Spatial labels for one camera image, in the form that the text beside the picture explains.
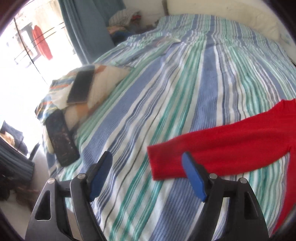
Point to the red garment hanging outside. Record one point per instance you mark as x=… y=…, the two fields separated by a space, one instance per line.
x=41 y=43

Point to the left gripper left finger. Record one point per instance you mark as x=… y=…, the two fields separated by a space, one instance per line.
x=97 y=175

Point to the red knitted sweater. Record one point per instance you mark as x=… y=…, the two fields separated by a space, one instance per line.
x=244 y=146

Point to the folded striped patterned cloth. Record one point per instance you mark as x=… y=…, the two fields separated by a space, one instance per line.
x=105 y=79

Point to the striped bed cover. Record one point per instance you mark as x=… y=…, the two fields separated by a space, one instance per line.
x=190 y=73

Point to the cream headboard cushion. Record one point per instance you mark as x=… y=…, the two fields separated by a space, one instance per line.
x=254 y=14

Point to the pile of clothes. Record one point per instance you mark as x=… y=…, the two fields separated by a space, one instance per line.
x=125 y=23

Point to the blue curtain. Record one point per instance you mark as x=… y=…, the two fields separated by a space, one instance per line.
x=86 y=22

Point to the smartphone with tan case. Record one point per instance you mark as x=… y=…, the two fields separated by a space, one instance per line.
x=81 y=87

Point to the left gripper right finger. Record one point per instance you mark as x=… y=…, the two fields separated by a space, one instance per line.
x=197 y=176

